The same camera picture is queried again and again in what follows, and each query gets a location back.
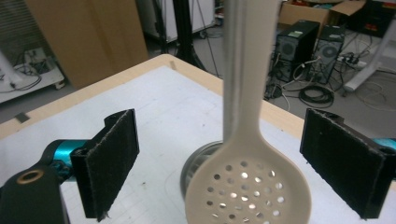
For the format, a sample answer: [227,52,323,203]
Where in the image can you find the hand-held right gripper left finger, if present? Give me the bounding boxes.
[70,108,140,222]

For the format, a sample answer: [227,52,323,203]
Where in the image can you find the wide open cardboard box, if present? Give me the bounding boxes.
[277,0,367,31]

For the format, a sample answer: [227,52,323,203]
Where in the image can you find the beige slotted spoon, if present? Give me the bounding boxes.
[184,0,313,224]

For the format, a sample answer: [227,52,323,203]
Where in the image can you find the white desk leg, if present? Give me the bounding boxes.
[344,18,396,92]

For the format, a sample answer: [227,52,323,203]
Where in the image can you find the white power strip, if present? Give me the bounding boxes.
[337,54,368,70]

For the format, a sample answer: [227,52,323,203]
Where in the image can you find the black tripod stand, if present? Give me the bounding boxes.
[172,0,206,71]

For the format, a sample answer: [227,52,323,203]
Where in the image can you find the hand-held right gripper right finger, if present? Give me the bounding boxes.
[299,107,396,219]

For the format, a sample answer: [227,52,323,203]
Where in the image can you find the white low platform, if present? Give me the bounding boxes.
[0,49,65,104]

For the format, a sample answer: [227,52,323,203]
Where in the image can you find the brown board panel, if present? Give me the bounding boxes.
[24,0,149,90]

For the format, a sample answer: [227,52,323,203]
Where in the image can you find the coil of black cable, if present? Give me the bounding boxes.
[298,85,335,109]

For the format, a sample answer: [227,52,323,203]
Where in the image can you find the black computer tower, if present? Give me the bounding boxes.
[307,24,347,85]
[275,19,321,83]

